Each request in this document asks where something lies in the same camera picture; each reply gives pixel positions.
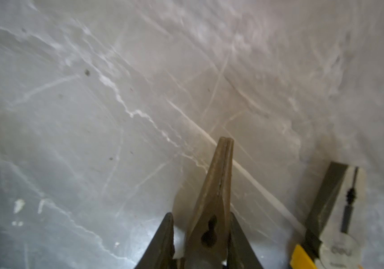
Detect yellow black striped pliers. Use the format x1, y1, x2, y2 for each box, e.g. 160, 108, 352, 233
178, 137, 234, 269

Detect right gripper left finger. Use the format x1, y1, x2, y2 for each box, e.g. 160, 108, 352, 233
135, 213, 175, 269

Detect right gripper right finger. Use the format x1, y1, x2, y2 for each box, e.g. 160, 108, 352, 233
227, 213, 263, 269

